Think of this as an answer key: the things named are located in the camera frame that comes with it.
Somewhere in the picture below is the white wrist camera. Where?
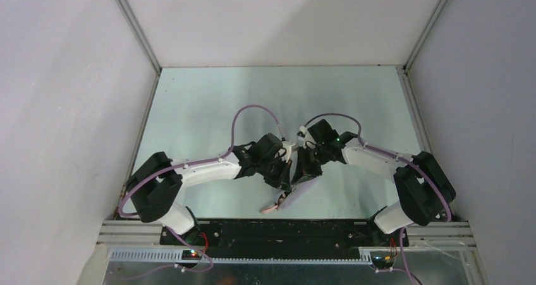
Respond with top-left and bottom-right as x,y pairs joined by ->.
279,140 -> 298,161
296,126 -> 315,144

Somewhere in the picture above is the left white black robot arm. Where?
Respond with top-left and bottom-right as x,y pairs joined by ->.
121,133 -> 296,235

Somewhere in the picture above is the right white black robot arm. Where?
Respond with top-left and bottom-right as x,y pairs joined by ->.
292,119 -> 456,234

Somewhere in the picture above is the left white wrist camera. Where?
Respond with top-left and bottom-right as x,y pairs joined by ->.
279,140 -> 298,161

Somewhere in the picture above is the pink black folding umbrella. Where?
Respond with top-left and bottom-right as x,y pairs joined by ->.
259,192 -> 288,214

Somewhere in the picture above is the grey umbrella case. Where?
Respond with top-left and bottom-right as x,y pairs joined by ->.
276,178 -> 319,210

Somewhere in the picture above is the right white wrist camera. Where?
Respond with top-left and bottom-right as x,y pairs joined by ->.
296,126 -> 315,144

